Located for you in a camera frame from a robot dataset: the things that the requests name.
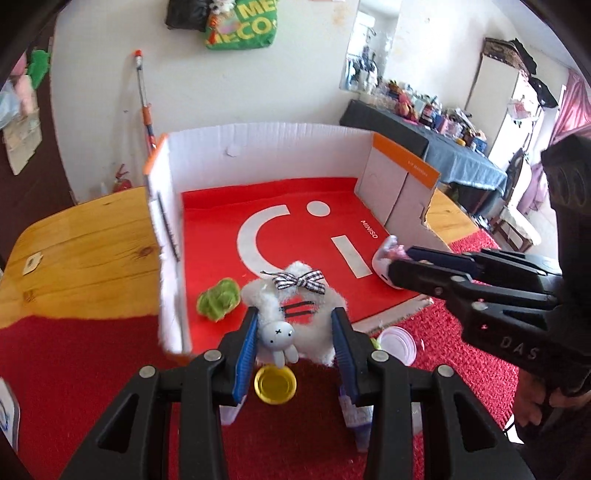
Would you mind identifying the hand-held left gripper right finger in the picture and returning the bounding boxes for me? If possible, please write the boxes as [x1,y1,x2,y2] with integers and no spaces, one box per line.
[330,307,536,480]

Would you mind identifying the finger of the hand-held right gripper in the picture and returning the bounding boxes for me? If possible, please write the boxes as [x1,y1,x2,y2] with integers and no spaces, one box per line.
[388,260,557,319]
[406,246,561,296]

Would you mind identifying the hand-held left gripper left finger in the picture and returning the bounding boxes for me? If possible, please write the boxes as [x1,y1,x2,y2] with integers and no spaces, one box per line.
[60,307,259,480]

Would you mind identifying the white fluffy bunny hair clip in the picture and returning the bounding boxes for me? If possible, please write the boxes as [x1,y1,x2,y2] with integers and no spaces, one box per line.
[242,261,349,367]

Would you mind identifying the yellow round lid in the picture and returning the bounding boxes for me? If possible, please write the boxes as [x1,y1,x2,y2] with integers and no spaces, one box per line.
[254,364,297,406]

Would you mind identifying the white rounded case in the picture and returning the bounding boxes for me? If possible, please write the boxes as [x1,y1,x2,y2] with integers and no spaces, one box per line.
[372,235,411,289]

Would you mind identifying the clear round plastic lid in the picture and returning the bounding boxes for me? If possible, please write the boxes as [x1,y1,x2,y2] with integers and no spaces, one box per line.
[378,326,417,366]

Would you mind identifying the purple bottle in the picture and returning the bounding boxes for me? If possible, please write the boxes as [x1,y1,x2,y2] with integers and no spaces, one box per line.
[339,388,375,450]

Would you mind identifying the white cardboard box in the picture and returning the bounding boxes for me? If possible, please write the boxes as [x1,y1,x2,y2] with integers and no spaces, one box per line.
[144,122,467,365]

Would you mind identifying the person's right hand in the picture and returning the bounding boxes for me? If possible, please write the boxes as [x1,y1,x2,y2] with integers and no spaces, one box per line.
[515,369,571,430]

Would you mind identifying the chair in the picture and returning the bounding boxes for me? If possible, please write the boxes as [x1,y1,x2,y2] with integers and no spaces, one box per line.
[492,148,543,252]

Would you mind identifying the blue-clothed side table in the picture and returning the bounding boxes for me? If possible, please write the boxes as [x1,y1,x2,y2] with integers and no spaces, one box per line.
[341,99,509,217]

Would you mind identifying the red printed sheet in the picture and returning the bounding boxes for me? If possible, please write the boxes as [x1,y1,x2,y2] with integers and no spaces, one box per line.
[181,178,439,356]

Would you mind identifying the white wardrobe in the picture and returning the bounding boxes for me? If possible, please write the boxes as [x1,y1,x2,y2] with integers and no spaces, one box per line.
[464,39,532,158]

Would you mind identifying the pink curtain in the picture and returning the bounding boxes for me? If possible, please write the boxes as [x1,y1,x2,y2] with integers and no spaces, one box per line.
[549,69,591,148]

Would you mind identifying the wooden table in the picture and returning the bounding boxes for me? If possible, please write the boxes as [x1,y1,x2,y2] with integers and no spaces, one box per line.
[0,182,481,330]

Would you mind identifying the red knit tablecloth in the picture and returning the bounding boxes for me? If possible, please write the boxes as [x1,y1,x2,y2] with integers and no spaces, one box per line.
[0,228,525,480]

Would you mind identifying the red fire extinguisher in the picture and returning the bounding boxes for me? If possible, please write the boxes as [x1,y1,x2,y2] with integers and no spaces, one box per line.
[113,164,134,193]

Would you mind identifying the dark clothes on wardrobe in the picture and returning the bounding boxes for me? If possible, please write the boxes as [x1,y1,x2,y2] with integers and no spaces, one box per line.
[508,39,559,109]

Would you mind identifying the white blue packet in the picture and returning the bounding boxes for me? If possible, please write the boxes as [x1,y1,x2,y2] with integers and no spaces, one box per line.
[0,378,19,450]

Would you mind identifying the green printed bag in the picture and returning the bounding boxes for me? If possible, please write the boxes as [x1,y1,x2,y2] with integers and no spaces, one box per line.
[204,0,279,51]

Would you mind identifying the hanging paper sheet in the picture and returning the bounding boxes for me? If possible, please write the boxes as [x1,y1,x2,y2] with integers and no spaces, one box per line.
[2,113,42,176]

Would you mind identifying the black bag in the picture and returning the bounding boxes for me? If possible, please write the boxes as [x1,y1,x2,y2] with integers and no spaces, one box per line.
[165,0,211,32]

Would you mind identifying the green plush toy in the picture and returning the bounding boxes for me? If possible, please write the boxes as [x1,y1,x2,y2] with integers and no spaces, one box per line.
[28,48,51,88]

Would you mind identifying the wall mirror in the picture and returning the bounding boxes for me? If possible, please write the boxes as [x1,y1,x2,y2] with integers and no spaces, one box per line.
[339,0,402,93]

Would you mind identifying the orange white mop handle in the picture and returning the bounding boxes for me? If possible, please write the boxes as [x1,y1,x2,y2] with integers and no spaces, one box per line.
[134,50,160,153]

